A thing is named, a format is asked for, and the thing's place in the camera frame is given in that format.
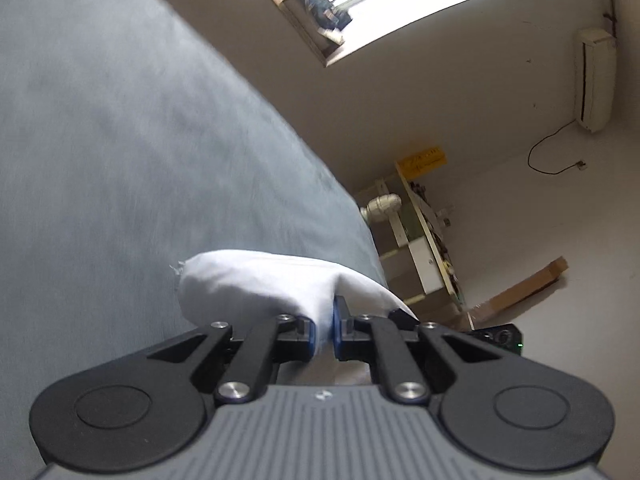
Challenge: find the cream desk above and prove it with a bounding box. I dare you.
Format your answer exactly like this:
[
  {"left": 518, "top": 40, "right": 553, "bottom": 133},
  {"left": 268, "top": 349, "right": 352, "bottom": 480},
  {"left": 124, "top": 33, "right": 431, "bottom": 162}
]
[{"left": 355, "top": 160, "right": 471, "bottom": 321}]

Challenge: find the yellow sign on wall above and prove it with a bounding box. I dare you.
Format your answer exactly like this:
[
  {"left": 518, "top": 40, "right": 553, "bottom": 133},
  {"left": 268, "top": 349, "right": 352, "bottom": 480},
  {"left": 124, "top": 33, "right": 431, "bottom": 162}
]
[{"left": 395, "top": 146, "right": 448, "bottom": 180}]

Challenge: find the grey blanket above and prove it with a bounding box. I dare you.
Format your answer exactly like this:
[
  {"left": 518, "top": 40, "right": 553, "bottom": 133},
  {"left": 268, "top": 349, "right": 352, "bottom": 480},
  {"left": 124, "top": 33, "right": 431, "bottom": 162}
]
[{"left": 0, "top": 0, "right": 391, "bottom": 411}]

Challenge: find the window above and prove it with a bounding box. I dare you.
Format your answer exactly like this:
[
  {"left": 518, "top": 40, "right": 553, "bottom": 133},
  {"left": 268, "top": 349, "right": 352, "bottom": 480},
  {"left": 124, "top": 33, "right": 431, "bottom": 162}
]
[{"left": 240, "top": 0, "right": 591, "bottom": 68}]

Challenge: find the white shirt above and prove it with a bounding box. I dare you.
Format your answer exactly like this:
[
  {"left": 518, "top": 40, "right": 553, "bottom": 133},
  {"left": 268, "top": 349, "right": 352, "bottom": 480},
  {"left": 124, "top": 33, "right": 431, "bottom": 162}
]
[{"left": 172, "top": 250, "right": 421, "bottom": 351}]

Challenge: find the black power cord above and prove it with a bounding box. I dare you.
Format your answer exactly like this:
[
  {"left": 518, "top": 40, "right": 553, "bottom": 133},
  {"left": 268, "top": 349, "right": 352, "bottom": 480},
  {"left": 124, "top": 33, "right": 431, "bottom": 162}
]
[{"left": 527, "top": 120, "right": 587, "bottom": 176}]

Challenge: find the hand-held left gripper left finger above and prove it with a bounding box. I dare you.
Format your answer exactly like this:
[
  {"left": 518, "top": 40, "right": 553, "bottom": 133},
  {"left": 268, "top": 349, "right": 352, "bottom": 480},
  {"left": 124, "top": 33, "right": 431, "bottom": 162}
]
[{"left": 147, "top": 314, "right": 317, "bottom": 403}]

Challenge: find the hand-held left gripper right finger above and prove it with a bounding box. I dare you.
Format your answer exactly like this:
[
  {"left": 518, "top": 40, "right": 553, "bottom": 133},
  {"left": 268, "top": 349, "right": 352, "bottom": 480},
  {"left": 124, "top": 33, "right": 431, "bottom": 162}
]
[{"left": 332, "top": 296, "right": 501, "bottom": 403}]

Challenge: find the cream bedpost finial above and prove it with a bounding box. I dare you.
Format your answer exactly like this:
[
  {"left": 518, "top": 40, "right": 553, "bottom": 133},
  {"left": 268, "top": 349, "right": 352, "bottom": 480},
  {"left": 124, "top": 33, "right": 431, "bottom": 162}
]
[{"left": 361, "top": 192, "right": 403, "bottom": 223}]

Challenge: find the dark crumpled bag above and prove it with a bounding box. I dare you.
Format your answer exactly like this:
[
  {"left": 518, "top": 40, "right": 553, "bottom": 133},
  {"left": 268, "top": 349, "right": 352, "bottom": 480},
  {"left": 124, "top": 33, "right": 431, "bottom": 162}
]
[{"left": 305, "top": 0, "right": 353, "bottom": 33}]

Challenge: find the white air conditioner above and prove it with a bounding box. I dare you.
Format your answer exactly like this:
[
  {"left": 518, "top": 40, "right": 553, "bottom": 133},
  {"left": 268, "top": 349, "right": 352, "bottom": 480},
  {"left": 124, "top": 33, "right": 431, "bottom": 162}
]
[{"left": 572, "top": 27, "right": 617, "bottom": 133}]

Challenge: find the long cardboard box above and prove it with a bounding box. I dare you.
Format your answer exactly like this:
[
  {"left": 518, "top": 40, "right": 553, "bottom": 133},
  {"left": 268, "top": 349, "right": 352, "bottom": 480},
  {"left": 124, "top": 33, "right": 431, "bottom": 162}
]
[{"left": 470, "top": 256, "right": 568, "bottom": 323}]

